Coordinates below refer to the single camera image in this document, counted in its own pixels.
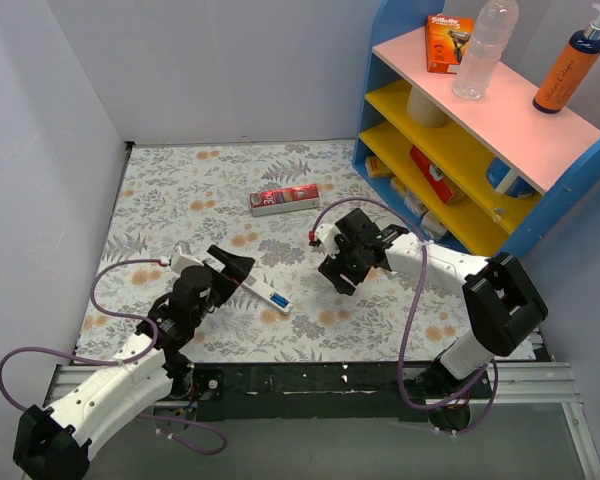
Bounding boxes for yellow soap pack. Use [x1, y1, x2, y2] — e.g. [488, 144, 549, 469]
[365, 155, 394, 179]

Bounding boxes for orange razor box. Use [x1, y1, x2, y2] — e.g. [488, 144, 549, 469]
[425, 14, 474, 74]

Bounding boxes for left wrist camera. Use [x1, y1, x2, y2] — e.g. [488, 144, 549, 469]
[159, 241, 203, 275]

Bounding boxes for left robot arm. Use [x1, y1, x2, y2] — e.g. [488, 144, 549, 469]
[13, 243, 255, 479]

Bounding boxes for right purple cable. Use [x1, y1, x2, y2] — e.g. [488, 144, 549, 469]
[309, 197, 500, 435]

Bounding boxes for red box on shelf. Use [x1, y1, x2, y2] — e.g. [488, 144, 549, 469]
[410, 146, 461, 205]

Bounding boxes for floral table mat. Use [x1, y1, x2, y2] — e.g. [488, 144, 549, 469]
[76, 141, 470, 362]

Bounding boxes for orange pump lotion bottle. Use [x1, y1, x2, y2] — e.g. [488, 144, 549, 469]
[532, 3, 600, 114]

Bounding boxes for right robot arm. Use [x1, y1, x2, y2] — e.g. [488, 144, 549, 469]
[309, 208, 548, 398]

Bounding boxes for blue white container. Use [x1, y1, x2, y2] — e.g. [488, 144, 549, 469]
[486, 157, 536, 199]

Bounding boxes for purple cable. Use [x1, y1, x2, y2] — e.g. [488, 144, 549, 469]
[309, 197, 500, 435]
[0, 257, 229, 456]

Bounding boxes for clear plastic bottle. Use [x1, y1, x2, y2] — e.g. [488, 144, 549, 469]
[452, 0, 519, 100]

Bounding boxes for beige paper roll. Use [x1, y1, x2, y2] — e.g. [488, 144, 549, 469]
[407, 88, 448, 128]

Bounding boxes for blue batteries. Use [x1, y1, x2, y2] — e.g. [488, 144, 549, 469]
[270, 293, 289, 309]

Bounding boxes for red toothpaste box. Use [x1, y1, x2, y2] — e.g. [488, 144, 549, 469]
[249, 184, 320, 217]

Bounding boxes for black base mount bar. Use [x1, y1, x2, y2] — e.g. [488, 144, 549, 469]
[179, 360, 491, 426]

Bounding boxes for blue yellow pink shelf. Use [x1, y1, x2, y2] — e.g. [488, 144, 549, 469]
[352, 1, 600, 269]

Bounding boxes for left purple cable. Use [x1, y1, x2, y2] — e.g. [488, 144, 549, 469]
[0, 257, 229, 456]

